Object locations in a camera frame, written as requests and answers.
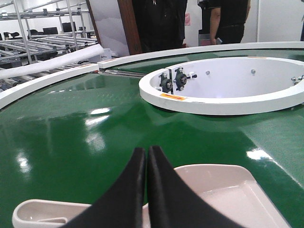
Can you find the pink plastic dustpan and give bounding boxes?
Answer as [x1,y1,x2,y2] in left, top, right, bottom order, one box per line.
[12,164,290,228]

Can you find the metal roller rack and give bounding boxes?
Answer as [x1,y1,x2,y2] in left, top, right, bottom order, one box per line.
[0,0,102,92]

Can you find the white outer conveyor rail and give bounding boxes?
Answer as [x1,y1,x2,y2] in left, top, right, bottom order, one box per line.
[97,41,304,69]

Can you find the white foam roll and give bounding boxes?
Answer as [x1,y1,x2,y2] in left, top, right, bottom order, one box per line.
[0,44,105,79]

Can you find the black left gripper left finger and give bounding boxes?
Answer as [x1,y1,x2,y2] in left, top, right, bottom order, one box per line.
[62,148,146,228]

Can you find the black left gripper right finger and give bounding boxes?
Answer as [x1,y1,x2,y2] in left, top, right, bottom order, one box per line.
[147,145,241,228]

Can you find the person in black clothes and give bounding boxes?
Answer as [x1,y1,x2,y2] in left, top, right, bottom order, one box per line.
[132,0,188,53]

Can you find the dark green bearing block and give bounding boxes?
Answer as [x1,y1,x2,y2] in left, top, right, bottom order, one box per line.
[173,67,197,91]
[160,73,173,93]

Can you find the white inner conveyor ring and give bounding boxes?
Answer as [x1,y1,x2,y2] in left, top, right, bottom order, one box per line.
[138,57,304,116]

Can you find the white outer rail segment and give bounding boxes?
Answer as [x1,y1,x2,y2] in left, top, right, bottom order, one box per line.
[0,64,99,109]

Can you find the steel conveyor rollers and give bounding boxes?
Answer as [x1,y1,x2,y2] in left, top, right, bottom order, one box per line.
[98,69,146,78]

